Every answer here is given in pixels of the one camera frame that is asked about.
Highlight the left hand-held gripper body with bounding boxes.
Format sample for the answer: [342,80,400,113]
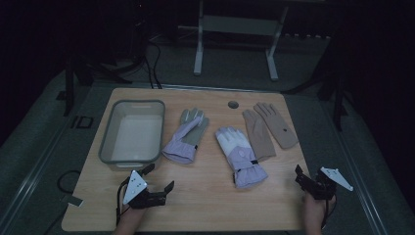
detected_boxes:
[121,169,168,211]

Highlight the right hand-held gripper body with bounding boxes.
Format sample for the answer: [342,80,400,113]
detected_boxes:
[304,166,354,201]

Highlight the grey plastic bin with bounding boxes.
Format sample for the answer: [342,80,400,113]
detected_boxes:
[98,99,166,171]

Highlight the purple glove with grey palm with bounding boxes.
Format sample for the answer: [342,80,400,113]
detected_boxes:
[161,107,210,165]

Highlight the beige glove with dark dot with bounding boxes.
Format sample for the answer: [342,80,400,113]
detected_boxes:
[253,102,300,150]

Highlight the plain beige glove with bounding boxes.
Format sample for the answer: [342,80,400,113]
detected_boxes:
[242,109,277,163]

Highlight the purple and white glove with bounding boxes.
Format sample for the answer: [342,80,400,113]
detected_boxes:
[214,125,269,189]

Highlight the person's right hand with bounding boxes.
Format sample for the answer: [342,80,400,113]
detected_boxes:
[301,192,337,235]

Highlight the person's left hand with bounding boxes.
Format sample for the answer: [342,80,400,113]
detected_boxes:
[112,205,148,235]

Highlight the grey tape piece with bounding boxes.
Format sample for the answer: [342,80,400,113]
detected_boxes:
[60,194,84,208]

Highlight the black tripod stand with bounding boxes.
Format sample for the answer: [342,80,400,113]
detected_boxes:
[55,48,148,118]
[283,48,351,132]

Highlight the white metal stand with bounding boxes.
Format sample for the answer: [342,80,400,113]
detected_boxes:
[177,0,290,82]

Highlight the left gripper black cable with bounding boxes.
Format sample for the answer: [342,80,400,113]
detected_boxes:
[115,177,131,226]

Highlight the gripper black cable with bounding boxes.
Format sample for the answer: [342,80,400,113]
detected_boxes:
[115,177,131,226]
[320,195,338,230]

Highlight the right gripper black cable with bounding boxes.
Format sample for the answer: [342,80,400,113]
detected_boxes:
[320,195,338,230]

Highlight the looped black cable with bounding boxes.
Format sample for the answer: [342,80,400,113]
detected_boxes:
[57,169,82,195]

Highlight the black floor cable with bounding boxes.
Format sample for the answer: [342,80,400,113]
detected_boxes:
[144,57,155,90]
[147,38,163,90]

